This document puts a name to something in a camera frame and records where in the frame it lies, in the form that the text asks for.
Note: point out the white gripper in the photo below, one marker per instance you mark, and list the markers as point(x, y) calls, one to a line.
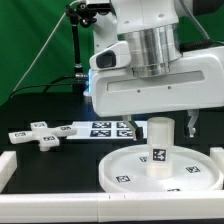
point(195, 81)

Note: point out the white round table top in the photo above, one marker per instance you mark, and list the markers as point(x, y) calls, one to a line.
point(140, 168)

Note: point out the white cross-shaped table base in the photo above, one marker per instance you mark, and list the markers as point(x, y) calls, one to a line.
point(47, 137)

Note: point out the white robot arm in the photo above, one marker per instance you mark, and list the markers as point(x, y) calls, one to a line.
point(143, 70)

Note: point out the white right fence block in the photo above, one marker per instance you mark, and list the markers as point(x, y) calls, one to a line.
point(217, 155)

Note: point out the white fence block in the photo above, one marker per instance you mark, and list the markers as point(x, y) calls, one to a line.
point(8, 165)
point(217, 155)

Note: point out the white marker sheet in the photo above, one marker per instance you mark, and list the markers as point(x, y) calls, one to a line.
point(101, 130)

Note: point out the white front fence bar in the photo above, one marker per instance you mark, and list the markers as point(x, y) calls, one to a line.
point(109, 207)

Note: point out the white left fence block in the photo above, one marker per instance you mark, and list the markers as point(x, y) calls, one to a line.
point(8, 165)

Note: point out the black camera stand pole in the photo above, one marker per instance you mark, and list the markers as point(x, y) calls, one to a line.
point(83, 16)

